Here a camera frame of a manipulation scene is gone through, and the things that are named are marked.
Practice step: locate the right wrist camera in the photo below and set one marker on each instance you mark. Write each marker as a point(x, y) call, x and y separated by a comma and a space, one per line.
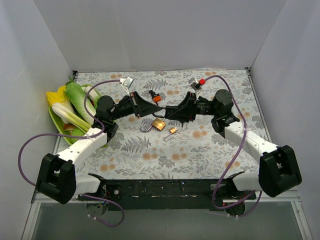
point(196, 85)

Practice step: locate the black Kaijing padlock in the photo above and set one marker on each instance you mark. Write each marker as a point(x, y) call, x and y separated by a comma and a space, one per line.
point(168, 112)

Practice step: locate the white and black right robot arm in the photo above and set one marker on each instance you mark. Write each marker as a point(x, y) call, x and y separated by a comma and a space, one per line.
point(278, 166)

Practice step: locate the bok choy toy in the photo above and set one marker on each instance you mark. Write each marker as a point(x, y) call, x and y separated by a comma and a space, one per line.
point(93, 98)

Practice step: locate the small brass padlock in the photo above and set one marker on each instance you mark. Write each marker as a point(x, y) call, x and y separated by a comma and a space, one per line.
point(172, 131)

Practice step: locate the floral patterned table mat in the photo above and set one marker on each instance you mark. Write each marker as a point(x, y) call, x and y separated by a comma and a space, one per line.
point(196, 151)

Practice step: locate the large brass padlock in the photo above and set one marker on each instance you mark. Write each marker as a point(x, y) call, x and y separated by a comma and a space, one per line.
point(158, 124)

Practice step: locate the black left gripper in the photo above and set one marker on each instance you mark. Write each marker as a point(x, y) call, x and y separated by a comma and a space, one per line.
point(135, 104)

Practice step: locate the green vegetable tray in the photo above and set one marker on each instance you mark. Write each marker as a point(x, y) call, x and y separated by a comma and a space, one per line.
point(68, 129)

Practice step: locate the napa cabbage toy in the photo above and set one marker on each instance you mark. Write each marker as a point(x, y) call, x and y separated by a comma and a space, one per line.
point(76, 96)

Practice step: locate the aluminium frame rail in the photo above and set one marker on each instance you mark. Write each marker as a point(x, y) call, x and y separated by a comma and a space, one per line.
point(167, 218)

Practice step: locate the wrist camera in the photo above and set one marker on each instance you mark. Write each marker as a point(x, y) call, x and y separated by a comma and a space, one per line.
point(196, 85)
point(126, 82)

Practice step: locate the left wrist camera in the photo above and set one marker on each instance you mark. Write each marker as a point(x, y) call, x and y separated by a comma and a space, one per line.
point(126, 82)

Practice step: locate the yellow-leaf cabbage toy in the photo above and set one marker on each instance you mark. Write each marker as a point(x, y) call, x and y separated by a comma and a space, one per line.
point(61, 106)

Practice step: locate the orange and black padlock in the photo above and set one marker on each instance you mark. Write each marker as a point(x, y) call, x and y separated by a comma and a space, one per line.
point(155, 96)

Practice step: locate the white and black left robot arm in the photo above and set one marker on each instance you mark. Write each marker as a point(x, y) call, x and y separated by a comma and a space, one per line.
point(57, 176)

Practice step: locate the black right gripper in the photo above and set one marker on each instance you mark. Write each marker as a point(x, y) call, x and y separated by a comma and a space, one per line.
point(191, 106)

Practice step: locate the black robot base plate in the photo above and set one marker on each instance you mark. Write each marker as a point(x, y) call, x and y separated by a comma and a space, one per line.
point(159, 194)

